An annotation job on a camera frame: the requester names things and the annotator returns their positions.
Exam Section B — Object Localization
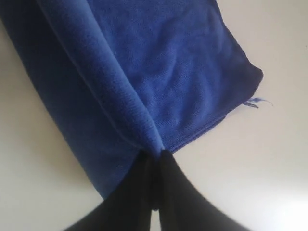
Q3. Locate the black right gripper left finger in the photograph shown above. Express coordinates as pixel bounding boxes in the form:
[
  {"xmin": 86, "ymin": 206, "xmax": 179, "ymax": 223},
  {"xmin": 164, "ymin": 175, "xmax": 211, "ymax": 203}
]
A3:
[{"xmin": 67, "ymin": 151, "xmax": 159, "ymax": 231}]

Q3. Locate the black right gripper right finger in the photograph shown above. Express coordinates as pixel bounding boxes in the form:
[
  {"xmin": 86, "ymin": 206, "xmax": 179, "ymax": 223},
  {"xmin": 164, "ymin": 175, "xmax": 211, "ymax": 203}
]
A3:
[{"xmin": 154, "ymin": 150, "xmax": 243, "ymax": 231}]

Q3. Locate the blue microfiber towel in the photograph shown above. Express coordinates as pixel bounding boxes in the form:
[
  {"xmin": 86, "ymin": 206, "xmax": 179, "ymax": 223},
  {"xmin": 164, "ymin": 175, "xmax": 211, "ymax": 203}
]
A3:
[{"xmin": 0, "ymin": 0, "xmax": 263, "ymax": 198}]

